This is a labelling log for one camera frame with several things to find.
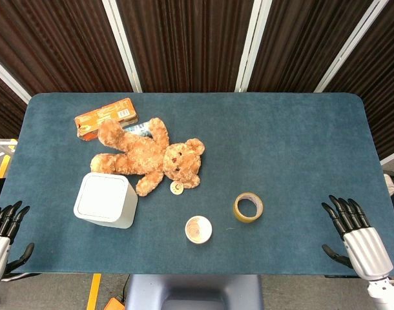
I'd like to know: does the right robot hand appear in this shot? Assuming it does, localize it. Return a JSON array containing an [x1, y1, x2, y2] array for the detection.
[[321, 194, 394, 280]]

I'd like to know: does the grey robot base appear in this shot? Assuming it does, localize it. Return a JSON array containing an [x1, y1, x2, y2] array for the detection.
[[124, 274, 264, 310]]

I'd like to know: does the white square container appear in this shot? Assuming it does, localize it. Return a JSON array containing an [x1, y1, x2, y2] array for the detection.
[[73, 172, 139, 230]]

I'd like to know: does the yellow adhesive tape roll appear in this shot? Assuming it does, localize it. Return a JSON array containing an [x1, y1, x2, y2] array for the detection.
[[233, 192, 264, 223]]

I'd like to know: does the orange device on floor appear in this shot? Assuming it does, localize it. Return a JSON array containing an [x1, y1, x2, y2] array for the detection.
[[103, 296, 126, 310]]

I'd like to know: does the orange cardboard box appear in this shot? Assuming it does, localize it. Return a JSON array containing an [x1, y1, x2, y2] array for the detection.
[[74, 98, 140, 142]]

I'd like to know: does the white round cup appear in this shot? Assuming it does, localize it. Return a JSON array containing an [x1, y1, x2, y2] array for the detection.
[[184, 215, 213, 245]]

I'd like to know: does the blue felt table mat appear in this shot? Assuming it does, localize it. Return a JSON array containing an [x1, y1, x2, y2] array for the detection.
[[0, 92, 394, 277]]

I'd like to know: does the brown teddy bear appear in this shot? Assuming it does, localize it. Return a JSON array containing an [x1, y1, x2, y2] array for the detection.
[[90, 117, 206, 198]]

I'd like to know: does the blue printed packet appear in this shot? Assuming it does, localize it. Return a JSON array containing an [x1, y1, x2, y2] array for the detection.
[[123, 120, 154, 139]]

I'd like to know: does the brown slatted partition screen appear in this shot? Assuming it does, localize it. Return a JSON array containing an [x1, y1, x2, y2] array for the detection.
[[0, 0, 394, 161]]

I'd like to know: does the black cable on floor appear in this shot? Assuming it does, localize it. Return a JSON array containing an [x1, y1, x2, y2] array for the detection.
[[118, 274, 130, 301]]

